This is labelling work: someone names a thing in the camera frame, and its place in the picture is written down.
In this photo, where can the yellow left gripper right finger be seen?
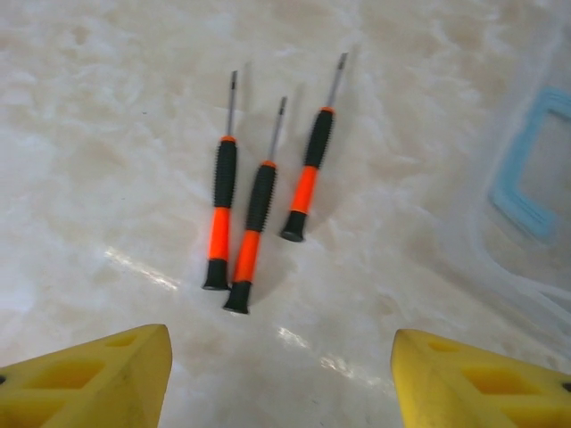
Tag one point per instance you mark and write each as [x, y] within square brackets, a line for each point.
[468, 392]

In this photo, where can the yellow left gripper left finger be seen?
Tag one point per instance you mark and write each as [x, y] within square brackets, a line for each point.
[80, 388]

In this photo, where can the small orange black screwdriver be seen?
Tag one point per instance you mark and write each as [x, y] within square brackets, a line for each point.
[221, 223]
[303, 191]
[250, 249]

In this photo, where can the clear plastic tool box lid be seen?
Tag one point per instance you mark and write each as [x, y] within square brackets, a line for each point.
[548, 169]

